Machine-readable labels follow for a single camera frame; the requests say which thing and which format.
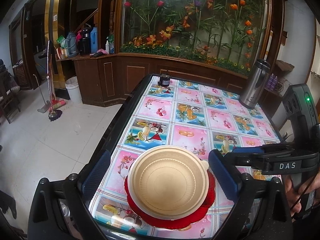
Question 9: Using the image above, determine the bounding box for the person's right hand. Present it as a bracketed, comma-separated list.
[284, 172, 320, 216]

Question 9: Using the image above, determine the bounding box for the red plastic plate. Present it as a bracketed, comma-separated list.
[124, 171, 216, 230]

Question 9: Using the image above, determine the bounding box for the stainless steel thermos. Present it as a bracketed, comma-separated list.
[239, 59, 270, 109]

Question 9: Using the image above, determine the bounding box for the mop with dark head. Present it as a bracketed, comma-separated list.
[47, 40, 62, 121]

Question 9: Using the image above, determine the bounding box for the floral patterned tablecloth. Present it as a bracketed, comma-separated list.
[88, 75, 281, 239]

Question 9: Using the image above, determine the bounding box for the flat floor squeegee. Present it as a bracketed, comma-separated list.
[33, 74, 50, 114]

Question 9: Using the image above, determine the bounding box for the colourful broom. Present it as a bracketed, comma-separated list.
[47, 55, 66, 111]

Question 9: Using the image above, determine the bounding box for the white trash bin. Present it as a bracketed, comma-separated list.
[65, 76, 82, 104]

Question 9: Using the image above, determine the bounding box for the wooden chair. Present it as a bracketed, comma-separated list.
[1, 70, 21, 124]

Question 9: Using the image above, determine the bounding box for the wooden cabinet counter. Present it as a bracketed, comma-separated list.
[56, 52, 283, 116]

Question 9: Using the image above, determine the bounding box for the artificial flower display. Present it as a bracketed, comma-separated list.
[121, 0, 267, 76]

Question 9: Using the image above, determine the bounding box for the small black jar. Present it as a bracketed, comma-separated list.
[158, 74, 170, 87]

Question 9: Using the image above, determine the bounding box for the grey blue thermos jug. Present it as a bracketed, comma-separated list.
[66, 32, 78, 57]

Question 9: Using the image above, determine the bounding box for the black kettle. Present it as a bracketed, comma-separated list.
[78, 27, 91, 56]

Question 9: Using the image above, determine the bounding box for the blue water jug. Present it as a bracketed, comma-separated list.
[90, 27, 98, 54]

